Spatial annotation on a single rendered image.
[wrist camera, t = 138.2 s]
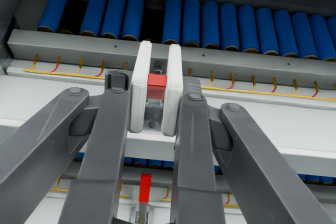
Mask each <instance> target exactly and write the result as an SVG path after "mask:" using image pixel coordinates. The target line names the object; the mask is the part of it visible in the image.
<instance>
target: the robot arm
mask: <svg viewBox="0 0 336 224"><path fill-rule="evenodd" d="M151 50H152V43H151V42H150V41H144V40H143V41H142V42H141V43H140V47H139V51H138V55H137V59H136V63H135V67H134V71H133V70H123V69H119V70H118V71H110V72H107V73H106V74H105V80H104V92H103V94H100V95H91V96H90V93H89V91H88V90H87V89H85V88H81V87H70V88H67V89H65V90H63V91H62V92H61V93H59V94H58V95H57V96H56V97H55V98H53V99H52V100H51V101H50V102H49V103H47V104H46V105H45V106H44V107H43V108H41V109H40V110H39V111H38V112H37V113H35V114H34V115H33V116H32V117H31V118H29V119H28V120H27V121H26V122H24V123H23V124H22V125H21V126H20V127H18V128H17V129H16V130H15V131H14V132H12V133H11V134H10V135H9V136H8V137H6V138H5V139H4V140H3V141H2V142H0V224H24V223H25V222H26V221H27V219H28V218H29V217H30V215H31V214H32V213H33V211H34V210H35V209H36V208H37V206H38V205H39V204H40V202H41V201H42V200H43V198H44V197H45V196H46V194H47V193H48V192H49V190H50V189H51V188H52V187H53V185H54V184H55V183H56V181H57V180H58V179H59V177H60V176H61V175H62V173H63V172H64V171H65V169H66V168H67V167H68V166H69V164H70V163H71V162H72V160H73V159H74V158H75V156H76V155H77V154H78V152H79V151H80V150H81V148H82V147H83V146H84V145H85V143H86V142H87V141H88V139H89V141H88V144H87V147H86V150H85V154H84V157H83V160H82V163H81V166H80V170H79V173H78V176H77V179H75V178H74V179H72V181H71V183H70V186H69V189H68V192H67V195H66V198H65V201H64V204H63V207H62V210H61V213H60V216H59V219H58V222H57V224H134V223H131V222H128V221H125V220H121V219H118V218H117V217H118V208H119V200H120V192H121V184H122V176H123V167H124V159H125V151H126V143H127V135H128V131H129V132H130V133H136V134H139V133H140V132H142V128H143V120H144V112H145V105H146V97H147V84H148V75H149V71H150V61H151ZM166 75H167V80H166V88H165V93H164V106H163V121H162V134H164V136H166V137H174V136H176V137H175V144H174V164H173V178H172V192H171V205H170V219H169V223H165V224H226V219H225V211H224V204H223V197H222V193H221V192H219V191H217V186H216V177H215V168H214V159H213V154H214V156H215V159H216V161H217V163H218V165H219V167H220V169H221V171H222V173H223V175H224V177H225V179H226V181H227V183H228V185H229V188H230V190H231V192H232V194H233V196H234V198H235V200H236V202H237V204H238V206H239V208H240V210H241V212H242V214H243V217H244V219H245V221H246V223H247V224H336V223H335V221H334V220H333V219H332V218H331V216H330V215H329V214H328V213H327V211H326V210H325V209H324V207H323V206H322V205H321V204H320V202H319V201H318V200H317V199H316V197H315V196H314V195H313V194H312V192H311V191H310V190H309V188H308V187H307V186H306V185H305V183H304V182H303V181H302V180H301V178H300V177H299V176H298V175H297V173H296V172H295V171H294V169H293V168H292V167H291V166H290V164H289V163H288V162H287V161H286V159H285V158H284V157H283V156H282V154H281V153H280V152H279V150H278V149H277V148H276V147H275V145H274V144H273V143H272V142H271V140H270V139H269V138H268V137H267V135H266V134H265V133H264V131H263V130H262V129H261V128H260V126H259V125H258V124H257V123H256V121H255V120H254V119H253V118H252V116H251V115H250V114H249V112H248V111H247V110H246V109H245V108H244V107H243V106H241V105H239V104H237V103H230V102H228V103H223V104H222V105H221V106H220V109H219V108H216V107H213V106H210V105H208V104H207V99H206V98H205V97H204V96H203V93H202V89H201V82H200V80H199V79H198V78H196V77H193V76H184V75H182V58H181V47H180V46H179V44H171V45H170V46H169V54H168V62H167V70H166Z"/></svg>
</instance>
